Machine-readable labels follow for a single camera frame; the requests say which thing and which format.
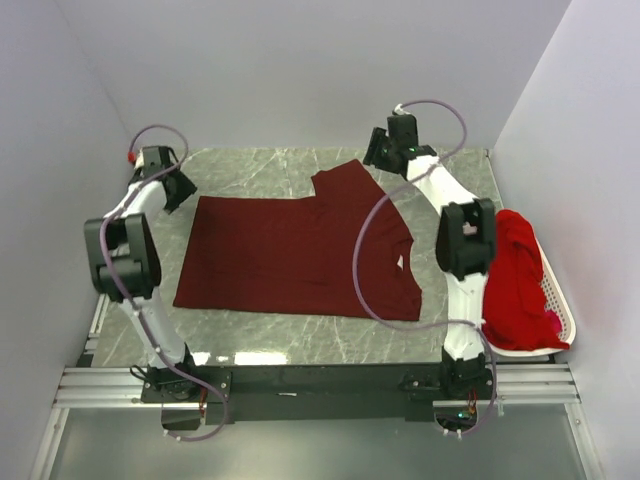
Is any dark red t shirt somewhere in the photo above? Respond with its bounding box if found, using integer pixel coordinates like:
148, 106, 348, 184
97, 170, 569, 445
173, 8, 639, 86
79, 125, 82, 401
173, 160, 422, 322

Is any bright red t shirt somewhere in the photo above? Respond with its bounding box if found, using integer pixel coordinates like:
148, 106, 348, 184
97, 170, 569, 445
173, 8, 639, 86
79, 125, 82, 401
483, 209, 569, 351

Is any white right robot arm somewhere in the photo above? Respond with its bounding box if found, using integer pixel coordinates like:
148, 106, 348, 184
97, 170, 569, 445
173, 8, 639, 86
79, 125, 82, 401
364, 113, 496, 399

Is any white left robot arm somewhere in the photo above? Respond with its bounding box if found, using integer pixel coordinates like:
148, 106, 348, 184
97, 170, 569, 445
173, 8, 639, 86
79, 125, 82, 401
83, 146, 200, 402

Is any white perforated laundry basket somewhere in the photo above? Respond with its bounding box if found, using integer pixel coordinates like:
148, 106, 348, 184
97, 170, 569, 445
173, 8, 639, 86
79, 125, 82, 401
491, 245, 577, 360

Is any pink garment in basket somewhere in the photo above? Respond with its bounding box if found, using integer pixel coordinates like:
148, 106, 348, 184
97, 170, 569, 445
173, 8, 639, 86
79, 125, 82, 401
545, 309, 563, 334

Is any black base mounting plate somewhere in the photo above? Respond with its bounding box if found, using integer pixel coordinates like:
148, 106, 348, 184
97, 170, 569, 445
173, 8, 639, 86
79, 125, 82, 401
140, 363, 494, 425

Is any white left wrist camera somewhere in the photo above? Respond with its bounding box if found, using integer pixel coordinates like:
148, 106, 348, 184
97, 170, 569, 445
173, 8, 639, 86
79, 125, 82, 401
127, 149, 144, 169

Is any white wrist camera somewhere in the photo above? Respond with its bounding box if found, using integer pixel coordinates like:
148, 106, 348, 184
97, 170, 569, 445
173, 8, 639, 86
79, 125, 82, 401
127, 149, 144, 169
392, 102, 411, 116

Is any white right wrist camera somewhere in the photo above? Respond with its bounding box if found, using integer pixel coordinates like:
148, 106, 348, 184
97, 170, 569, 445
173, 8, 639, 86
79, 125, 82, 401
392, 102, 411, 116

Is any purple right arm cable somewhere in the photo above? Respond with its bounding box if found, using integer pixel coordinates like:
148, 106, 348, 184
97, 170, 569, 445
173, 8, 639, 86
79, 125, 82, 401
351, 98, 501, 442

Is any aluminium frame rail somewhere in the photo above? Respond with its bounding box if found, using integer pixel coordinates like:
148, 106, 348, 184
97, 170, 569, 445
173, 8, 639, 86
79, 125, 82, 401
30, 363, 605, 479

